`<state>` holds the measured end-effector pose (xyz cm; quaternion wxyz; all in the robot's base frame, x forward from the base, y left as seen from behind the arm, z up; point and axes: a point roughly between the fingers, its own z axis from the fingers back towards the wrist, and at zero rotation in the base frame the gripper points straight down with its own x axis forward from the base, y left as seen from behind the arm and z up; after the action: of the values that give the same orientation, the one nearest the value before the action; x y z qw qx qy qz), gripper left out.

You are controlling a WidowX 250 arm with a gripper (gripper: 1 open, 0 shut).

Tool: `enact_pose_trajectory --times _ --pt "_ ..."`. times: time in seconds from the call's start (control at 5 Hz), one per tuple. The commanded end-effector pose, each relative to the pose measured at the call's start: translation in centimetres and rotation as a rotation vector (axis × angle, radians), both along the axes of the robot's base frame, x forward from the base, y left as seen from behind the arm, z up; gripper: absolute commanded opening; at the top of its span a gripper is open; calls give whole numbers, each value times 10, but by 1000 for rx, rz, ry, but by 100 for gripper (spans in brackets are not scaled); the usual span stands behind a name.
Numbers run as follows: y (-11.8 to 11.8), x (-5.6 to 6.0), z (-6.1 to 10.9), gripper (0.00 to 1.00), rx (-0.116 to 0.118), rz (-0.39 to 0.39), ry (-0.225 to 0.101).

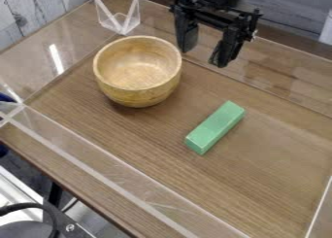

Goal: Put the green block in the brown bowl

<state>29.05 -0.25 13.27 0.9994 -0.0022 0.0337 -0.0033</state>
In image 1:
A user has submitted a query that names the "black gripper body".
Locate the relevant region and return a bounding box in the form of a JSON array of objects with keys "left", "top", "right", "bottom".
[{"left": 171, "top": 0, "right": 263, "bottom": 42}]

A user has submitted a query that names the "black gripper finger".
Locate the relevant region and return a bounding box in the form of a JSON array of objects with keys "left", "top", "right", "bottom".
[
  {"left": 173, "top": 9, "right": 199, "bottom": 52},
  {"left": 209, "top": 26, "right": 244, "bottom": 68}
]

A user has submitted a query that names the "green rectangular block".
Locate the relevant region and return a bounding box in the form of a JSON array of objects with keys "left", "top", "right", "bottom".
[{"left": 185, "top": 101, "right": 245, "bottom": 155}]

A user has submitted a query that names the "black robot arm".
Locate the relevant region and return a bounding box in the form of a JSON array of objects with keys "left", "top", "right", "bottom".
[{"left": 169, "top": 0, "right": 261, "bottom": 68}]

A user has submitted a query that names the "light wooden bowl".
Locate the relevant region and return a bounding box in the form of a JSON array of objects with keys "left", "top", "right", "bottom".
[{"left": 92, "top": 35, "right": 183, "bottom": 108}]

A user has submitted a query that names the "black table leg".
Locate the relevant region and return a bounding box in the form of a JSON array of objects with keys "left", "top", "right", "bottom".
[{"left": 48, "top": 183, "right": 64, "bottom": 207}]

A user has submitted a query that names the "clear acrylic corner bracket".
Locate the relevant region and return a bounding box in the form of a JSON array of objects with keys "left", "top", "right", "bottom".
[{"left": 95, "top": 0, "right": 140, "bottom": 36}]

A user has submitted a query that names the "clear acrylic front wall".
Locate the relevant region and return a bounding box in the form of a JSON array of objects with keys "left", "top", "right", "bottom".
[{"left": 0, "top": 84, "right": 251, "bottom": 238}]

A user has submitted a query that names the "black metal base plate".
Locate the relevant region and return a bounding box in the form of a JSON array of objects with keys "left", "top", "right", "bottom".
[{"left": 43, "top": 201, "right": 96, "bottom": 238}]

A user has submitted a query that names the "black cable loop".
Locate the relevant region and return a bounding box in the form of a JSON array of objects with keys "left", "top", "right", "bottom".
[{"left": 0, "top": 202, "right": 60, "bottom": 238}]

